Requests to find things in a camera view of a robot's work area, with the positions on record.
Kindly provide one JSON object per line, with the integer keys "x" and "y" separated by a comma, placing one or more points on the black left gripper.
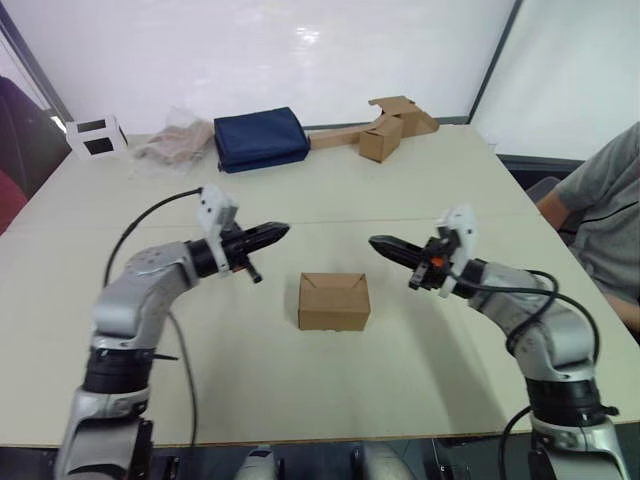
{"x": 235, "y": 250}

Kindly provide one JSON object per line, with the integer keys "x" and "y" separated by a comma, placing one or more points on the grey partition frame post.
{"x": 35, "y": 65}
{"x": 495, "y": 60}

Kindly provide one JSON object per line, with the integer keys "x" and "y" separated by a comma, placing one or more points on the grey chair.
{"x": 542, "y": 187}

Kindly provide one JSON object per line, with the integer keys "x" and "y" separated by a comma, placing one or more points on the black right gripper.
{"x": 432, "y": 267}

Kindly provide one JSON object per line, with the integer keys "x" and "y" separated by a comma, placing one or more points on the person in grey shirt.
{"x": 610, "y": 200}

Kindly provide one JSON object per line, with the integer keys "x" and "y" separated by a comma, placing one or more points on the clear plastic bag, brown contents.
{"x": 170, "y": 142}

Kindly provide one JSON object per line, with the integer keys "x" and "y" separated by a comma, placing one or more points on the flat unfolded cardboard sheet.
{"x": 340, "y": 137}

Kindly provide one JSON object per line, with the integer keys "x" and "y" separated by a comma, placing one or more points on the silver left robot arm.
{"x": 130, "y": 295}

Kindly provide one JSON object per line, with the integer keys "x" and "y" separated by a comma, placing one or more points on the small closed cardboard box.
{"x": 334, "y": 307}

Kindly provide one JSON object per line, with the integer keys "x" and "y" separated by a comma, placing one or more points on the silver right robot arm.
{"x": 550, "y": 330}

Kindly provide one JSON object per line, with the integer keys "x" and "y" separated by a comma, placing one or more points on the dark red cloth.
{"x": 9, "y": 202}

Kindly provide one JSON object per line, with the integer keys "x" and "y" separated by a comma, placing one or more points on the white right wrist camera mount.
{"x": 462, "y": 225}

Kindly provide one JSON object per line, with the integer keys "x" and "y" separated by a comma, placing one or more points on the white box with black windows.
{"x": 97, "y": 137}

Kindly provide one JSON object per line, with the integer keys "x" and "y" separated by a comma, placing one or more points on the silver rounded robot part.
{"x": 255, "y": 465}
{"x": 382, "y": 462}

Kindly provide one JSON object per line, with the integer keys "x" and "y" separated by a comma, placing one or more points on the navy blue fabric bag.
{"x": 260, "y": 140}

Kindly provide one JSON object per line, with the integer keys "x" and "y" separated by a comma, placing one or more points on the small open cardboard box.
{"x": 377, "y": 142}

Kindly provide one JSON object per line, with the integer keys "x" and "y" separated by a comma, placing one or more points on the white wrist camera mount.
{"x": 462, "y": 225}
{"x": 212, "y": 205}

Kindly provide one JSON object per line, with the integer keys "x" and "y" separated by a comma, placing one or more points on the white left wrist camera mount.
{"x": 212, "y": 205}

